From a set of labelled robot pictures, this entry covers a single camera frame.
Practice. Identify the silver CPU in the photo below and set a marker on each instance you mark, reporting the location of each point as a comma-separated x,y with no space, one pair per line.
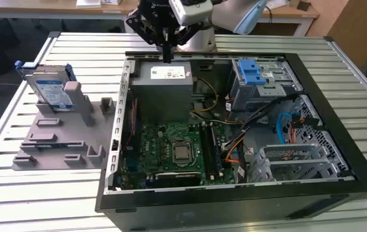
181,153

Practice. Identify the brown wooden cabinet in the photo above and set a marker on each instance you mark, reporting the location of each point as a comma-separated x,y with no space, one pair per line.
356,29

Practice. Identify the small RAM stick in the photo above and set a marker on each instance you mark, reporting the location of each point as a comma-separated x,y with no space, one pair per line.
54,146

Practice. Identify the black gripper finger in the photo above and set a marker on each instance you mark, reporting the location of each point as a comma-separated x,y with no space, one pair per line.
170,48
131,21

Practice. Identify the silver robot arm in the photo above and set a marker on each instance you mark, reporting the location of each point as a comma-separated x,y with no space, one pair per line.
202,38

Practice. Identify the green motherboard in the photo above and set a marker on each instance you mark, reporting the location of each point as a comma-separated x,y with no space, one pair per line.
157,140

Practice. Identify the hard disk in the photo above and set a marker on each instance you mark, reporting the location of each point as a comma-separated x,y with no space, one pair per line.
50,89

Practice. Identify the metal disk bay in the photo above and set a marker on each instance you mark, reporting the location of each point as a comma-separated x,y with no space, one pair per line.
299,162

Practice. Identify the grey parts rack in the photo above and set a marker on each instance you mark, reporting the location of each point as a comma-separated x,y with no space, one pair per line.
66,135

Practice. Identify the blue plastic drive latch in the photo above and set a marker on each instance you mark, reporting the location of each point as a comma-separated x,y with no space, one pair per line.
249,72

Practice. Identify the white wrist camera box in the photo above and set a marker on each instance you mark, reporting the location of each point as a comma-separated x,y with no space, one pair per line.
193,12

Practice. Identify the black RAM slot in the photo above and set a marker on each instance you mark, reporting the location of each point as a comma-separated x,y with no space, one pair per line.
207,149

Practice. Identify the metal optical drive cage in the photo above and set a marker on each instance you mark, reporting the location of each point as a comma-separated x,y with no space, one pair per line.
267,91

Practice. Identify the black graphics card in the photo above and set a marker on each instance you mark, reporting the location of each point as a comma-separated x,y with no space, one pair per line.
177,178

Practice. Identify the black PC case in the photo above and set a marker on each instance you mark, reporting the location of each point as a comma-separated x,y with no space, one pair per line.
202,210

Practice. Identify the wooden desk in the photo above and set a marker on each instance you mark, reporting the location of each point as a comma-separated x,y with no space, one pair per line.
66,4

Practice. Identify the small black box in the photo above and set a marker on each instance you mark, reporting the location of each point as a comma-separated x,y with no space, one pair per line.
303,6

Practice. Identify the small white box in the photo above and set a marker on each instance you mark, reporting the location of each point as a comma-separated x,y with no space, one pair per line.
110,2

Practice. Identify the grey power supply unit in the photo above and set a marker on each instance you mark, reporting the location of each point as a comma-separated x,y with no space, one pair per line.
161,101

